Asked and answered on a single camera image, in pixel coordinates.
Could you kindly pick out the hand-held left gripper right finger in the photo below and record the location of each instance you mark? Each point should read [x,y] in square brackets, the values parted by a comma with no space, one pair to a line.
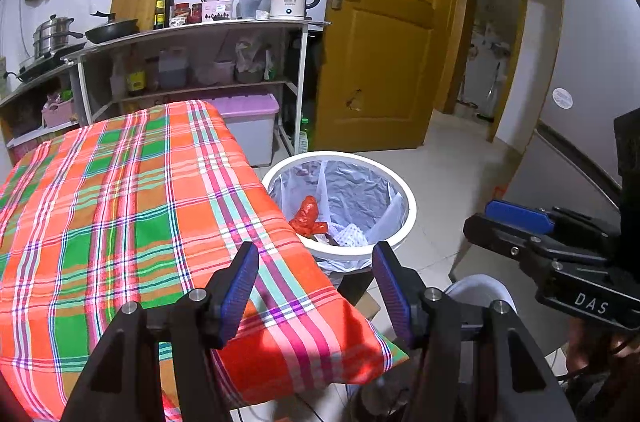
[392,297]

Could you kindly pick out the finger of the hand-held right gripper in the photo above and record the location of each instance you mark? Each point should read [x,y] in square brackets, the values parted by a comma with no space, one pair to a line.
[517,217]
[495,234]

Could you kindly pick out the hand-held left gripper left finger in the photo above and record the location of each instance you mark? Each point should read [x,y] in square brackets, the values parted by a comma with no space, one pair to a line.
[240,292]

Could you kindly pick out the white round trash bin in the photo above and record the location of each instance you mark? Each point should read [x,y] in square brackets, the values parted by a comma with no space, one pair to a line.
[350,254]

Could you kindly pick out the red plastic bag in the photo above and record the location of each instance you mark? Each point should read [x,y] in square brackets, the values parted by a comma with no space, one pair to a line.
[306,214]

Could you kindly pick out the person's right hand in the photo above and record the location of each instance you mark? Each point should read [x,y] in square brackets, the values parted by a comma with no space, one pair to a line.
[590,347]

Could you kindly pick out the plaid orange green tablecloth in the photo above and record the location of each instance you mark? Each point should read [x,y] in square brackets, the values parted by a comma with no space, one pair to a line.
[125,212]

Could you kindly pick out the purple lid storage box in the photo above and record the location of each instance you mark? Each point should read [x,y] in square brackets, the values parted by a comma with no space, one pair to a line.
[240,132]

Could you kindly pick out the green plastic bottle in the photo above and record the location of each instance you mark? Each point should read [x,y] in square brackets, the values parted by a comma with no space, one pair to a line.
[304,140]

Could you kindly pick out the wooden door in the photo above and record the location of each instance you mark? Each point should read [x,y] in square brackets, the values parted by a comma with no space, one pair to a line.
[380,52]

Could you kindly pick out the translucent plastic tub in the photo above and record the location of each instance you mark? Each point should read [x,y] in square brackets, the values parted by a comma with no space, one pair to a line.
[223,72]

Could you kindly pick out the translucent plastic jug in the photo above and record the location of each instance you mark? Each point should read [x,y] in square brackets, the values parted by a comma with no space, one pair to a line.
[172,70]

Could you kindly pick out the dark bottle yellow label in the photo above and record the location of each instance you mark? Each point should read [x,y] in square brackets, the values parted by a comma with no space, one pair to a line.
[135,82]

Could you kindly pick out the crumpled plastic bags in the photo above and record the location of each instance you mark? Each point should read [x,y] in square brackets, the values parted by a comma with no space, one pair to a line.
[252,57]

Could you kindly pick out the pink plastic basket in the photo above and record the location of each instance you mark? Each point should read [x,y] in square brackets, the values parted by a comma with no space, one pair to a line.
[57,115]

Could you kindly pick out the tall metal kitchen shelf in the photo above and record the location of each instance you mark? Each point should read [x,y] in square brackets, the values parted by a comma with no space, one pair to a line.
[200,25]

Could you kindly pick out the red sauce jar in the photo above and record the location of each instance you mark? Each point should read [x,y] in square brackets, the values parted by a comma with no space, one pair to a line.
[196,13]
[182,13]

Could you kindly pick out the pink utensil holder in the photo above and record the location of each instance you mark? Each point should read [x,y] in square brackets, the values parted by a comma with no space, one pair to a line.
[218,10]

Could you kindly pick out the black frying pan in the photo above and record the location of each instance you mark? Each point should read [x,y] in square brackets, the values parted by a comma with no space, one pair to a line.
[110,33]

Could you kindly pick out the clear plastic container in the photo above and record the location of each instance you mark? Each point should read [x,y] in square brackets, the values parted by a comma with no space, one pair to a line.
[252,2]

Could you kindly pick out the dark sauce bottle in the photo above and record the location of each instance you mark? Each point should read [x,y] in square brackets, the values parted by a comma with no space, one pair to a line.
[170,10]

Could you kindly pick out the low kitchen shelf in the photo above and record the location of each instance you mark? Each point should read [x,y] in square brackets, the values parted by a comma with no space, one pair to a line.
[30,90]

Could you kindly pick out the black induction cooker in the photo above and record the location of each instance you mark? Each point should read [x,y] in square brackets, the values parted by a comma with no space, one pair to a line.
[45,65]

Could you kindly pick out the steel steamer pot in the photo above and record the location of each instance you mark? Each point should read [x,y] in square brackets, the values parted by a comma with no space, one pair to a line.
[52,37]

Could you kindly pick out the round white wall sticker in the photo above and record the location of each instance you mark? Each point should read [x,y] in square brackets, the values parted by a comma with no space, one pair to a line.
[562,98]

